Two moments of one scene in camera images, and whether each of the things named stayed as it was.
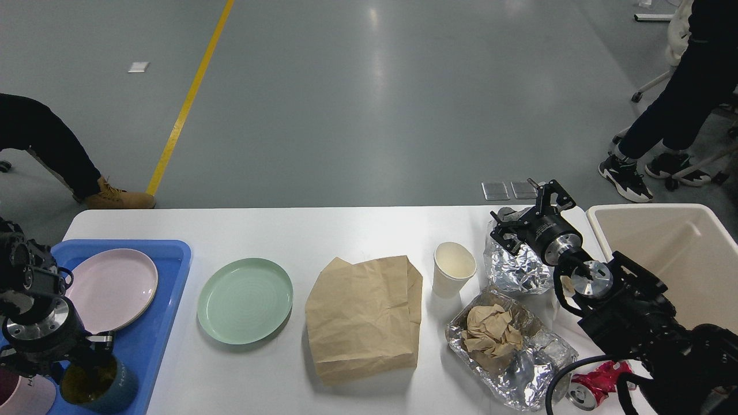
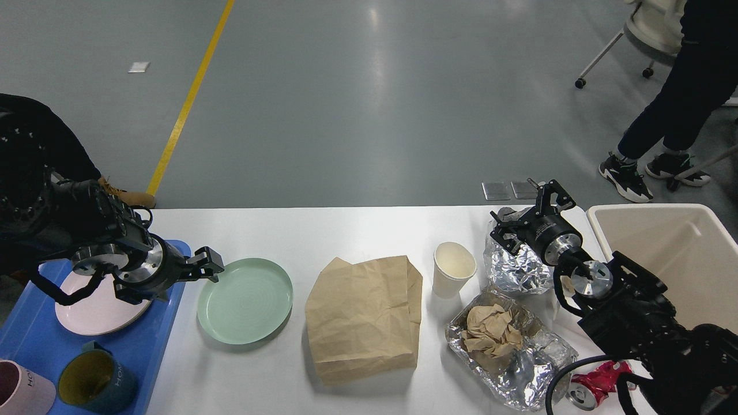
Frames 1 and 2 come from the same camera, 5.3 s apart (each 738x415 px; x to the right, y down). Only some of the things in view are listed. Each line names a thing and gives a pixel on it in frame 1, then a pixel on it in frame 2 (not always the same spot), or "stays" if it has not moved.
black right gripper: x=552 y=237 stays
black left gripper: x=45 y=334 -> x=149 y=272
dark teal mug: x=109 y=387 stays
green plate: x=245 y=301 stays
